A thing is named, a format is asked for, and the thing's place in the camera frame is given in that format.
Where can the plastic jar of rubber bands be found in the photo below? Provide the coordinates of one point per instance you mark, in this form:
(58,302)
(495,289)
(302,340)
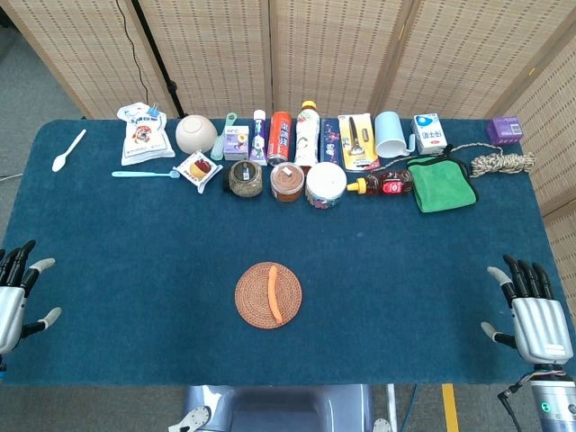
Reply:
(287,184)

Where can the purple box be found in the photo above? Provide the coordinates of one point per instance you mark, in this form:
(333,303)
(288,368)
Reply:
(504,130)

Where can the light blue mug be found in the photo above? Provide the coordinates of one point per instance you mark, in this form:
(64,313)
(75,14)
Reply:
(389,132)

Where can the blue carpet table cover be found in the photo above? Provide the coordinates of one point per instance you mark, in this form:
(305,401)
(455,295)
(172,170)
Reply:
(135,270)

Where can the purple white toothpaste tube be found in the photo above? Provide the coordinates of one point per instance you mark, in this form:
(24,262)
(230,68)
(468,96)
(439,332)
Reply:
(258,139)

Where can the green microfibre cloth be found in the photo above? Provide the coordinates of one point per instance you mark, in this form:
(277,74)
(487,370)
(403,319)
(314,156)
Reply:
(441,184)

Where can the white printed snack bag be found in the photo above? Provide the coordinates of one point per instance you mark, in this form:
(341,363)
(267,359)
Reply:
(144,139)

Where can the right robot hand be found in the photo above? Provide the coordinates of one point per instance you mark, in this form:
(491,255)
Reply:
(540,324)

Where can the white plastic spoon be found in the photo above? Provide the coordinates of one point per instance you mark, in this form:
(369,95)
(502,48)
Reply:
(60,162)

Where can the yellow floor tape strip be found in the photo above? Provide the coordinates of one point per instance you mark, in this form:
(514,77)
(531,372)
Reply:
(450,405)

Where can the clear tub of binder clips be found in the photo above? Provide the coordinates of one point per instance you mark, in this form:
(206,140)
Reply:
(325,180)

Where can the dark blue box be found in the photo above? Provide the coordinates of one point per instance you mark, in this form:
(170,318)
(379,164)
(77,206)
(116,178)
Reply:
(330,144)

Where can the purple white juice carton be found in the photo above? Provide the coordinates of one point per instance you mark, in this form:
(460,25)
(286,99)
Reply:
(236,144)

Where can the white bottle yellow cap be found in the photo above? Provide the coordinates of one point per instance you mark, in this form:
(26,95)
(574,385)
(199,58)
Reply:
(307,139)

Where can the blue grey robot torso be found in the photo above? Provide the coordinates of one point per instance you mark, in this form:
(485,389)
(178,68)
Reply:
(279,409)

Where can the beige bowl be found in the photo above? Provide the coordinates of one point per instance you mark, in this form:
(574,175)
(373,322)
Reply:
(195,135)

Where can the white blue milk carton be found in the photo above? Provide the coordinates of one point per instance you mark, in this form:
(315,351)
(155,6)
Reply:
(429,135)

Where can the small cake snack packet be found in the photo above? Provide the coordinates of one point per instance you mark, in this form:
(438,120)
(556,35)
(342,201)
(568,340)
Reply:
(198,171)

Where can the glass jar with seeds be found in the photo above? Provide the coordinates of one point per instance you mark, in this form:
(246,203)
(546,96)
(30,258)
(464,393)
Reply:
(245,180)

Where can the honey bottle yellow cap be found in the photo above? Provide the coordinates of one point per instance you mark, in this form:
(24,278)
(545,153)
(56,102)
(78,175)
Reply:
(391,183)

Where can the red drink can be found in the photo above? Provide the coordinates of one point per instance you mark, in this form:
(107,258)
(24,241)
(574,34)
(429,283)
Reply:
(279,139)

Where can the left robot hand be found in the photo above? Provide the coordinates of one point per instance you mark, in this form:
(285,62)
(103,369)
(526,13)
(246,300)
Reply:
(11,310)

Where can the light blue toothbrush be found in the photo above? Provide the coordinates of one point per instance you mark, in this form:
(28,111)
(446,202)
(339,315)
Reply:
(135,174)

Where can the black tripod pole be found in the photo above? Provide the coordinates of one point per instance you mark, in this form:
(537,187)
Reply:
(155,49)

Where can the mint green plastic opener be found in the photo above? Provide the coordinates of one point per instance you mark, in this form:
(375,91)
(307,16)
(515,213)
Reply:
(216,153)

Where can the round woven rattan coaster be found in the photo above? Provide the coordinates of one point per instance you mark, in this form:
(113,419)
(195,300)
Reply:
(252,301)

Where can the blue binder clip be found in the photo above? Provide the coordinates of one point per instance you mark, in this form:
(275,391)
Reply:
(154,110)

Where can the razor in yellow blister pack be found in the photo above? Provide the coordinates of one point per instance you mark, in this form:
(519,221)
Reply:
(360,144)

